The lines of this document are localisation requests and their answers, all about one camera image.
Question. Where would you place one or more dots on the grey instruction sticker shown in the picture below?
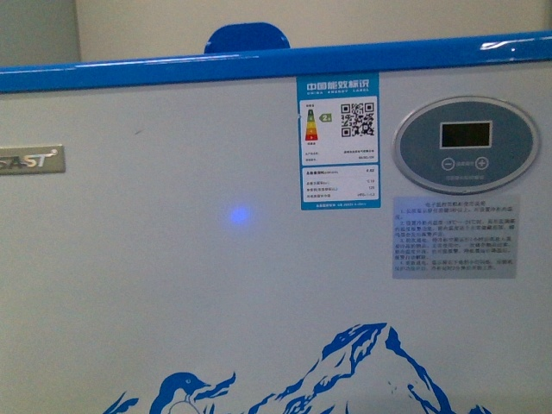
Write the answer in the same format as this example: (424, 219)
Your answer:
(472, 237)

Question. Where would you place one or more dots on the oval temperature control panel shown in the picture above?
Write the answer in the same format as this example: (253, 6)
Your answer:
(465, 145)

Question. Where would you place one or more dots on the white blue chest freezer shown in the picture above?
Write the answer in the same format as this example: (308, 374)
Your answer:
(171, 269)

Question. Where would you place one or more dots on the China energy label sticker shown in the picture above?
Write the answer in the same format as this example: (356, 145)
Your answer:
(339, 141)

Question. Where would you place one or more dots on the silver SAST brand badge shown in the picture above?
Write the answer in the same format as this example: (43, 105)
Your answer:
(33, 160)

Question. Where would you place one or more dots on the blue freezer lid handle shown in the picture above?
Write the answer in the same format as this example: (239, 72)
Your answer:
(245, 37)

